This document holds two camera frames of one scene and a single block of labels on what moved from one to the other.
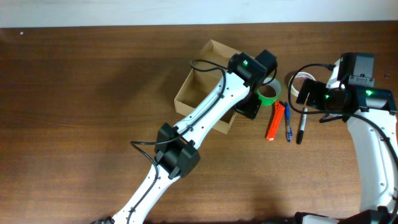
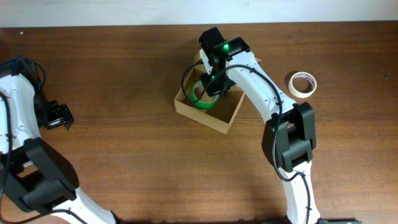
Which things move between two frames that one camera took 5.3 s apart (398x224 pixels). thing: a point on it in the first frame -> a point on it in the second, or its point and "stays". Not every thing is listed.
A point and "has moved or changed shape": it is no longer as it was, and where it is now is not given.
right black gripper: (313, 100) -> (210, 88)
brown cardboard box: (208, 67) stays
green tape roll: (277, 85) has moved or changed shape
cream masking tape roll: (303, 74) stays
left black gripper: (252, 107) -> (61, 111)
